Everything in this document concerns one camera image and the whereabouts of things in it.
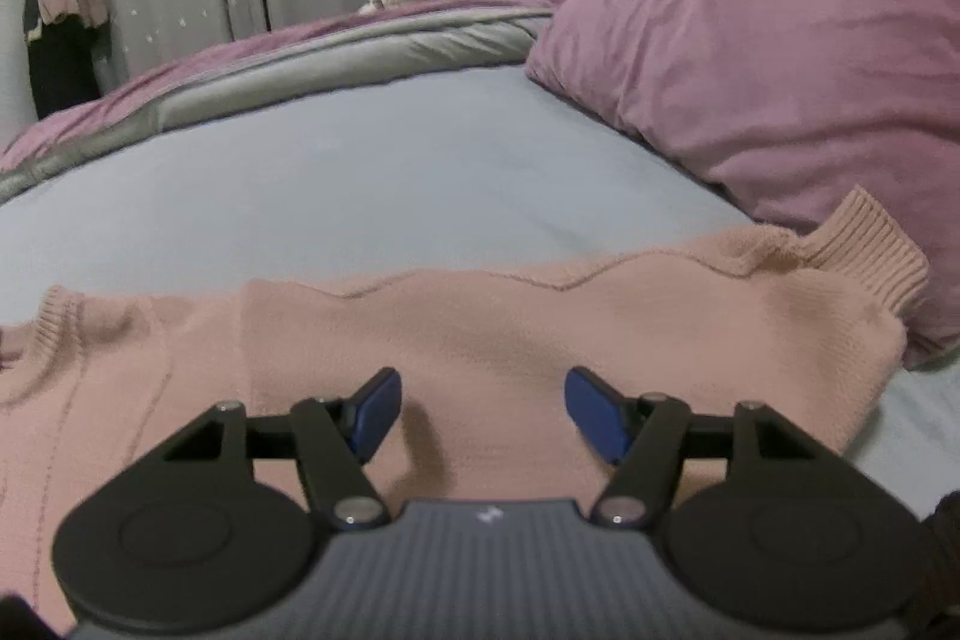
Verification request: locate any mauve and grey duvet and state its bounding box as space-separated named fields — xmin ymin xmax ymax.
xmin=0 ymin=2 xmax=556 ymax=202

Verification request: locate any pink knit sweater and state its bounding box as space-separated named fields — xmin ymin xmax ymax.
xmin=0 ymin=186 xmax=931 ymax=633

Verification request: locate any large mauve pillow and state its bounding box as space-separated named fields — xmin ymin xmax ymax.
xmin=525 ymin=0 xmax=960 ymax=371

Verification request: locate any grey blue bed sheet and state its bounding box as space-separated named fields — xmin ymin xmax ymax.
xmin=0 ymin=62 xmax=960 ymax=513

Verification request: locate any hanging black garment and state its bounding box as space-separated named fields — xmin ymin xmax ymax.
xmin=21 ymin=0 xmax=113 ymax=120

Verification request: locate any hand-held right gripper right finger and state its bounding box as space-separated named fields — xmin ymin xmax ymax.
xmin=565 ymin=366 xmax=818 ymax=527

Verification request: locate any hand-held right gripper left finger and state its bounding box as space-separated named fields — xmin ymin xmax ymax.
xmin=161 ymin=367 xmax=402 ymax=530

